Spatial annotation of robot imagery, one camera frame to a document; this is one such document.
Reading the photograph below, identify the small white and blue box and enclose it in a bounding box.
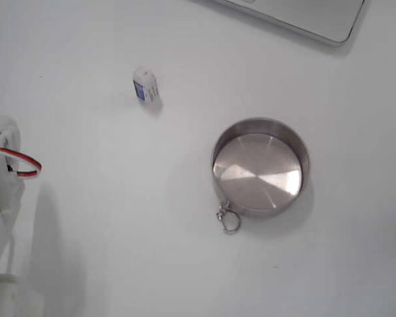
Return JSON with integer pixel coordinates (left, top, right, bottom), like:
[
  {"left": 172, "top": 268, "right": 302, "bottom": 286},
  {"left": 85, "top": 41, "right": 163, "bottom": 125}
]
[{"left": 132, "top": 65, "right": 161, "bottom": 104}]

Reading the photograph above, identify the round metal bowl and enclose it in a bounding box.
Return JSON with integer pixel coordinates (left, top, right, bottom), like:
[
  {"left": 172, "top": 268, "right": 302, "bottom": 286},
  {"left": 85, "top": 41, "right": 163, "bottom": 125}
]
[{"left": 211, "top": 116, "right": 312, "bottom": 219}]

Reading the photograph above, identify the silver laptop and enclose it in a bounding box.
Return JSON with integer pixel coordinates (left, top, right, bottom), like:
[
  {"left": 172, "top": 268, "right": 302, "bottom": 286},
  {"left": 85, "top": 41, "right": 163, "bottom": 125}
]
[{"left": 197, "top": 0, "right": 366, "bottom": 44}]

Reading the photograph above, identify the metal key ring clip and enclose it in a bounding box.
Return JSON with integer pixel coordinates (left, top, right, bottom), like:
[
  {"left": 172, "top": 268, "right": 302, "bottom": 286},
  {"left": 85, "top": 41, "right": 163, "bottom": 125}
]
[{"left": 215, "top": 200, "right": 243, "bottom": 235}]

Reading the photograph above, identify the red white black cable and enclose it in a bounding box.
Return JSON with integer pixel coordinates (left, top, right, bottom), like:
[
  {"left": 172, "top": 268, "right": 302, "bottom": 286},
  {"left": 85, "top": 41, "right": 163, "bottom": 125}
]
[{"left": 0, "top": 147, "right": 44, "bottom": 180}]

